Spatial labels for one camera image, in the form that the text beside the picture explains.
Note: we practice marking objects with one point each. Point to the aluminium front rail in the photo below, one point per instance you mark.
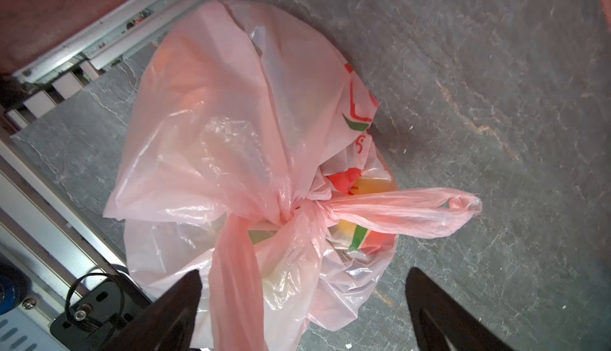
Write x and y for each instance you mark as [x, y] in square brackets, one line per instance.
[60, 157]

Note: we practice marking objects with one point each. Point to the pink plastic bag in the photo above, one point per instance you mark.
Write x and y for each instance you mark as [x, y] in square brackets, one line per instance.
[249, 159]

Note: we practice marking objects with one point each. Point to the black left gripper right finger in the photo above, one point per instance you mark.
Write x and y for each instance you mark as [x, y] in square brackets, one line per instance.
[440, 323]

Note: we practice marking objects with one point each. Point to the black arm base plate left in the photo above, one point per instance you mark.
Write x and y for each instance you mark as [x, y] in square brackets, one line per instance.
[101, 315]

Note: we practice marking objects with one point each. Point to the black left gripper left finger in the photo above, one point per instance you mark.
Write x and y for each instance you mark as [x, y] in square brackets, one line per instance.
[168, 323]

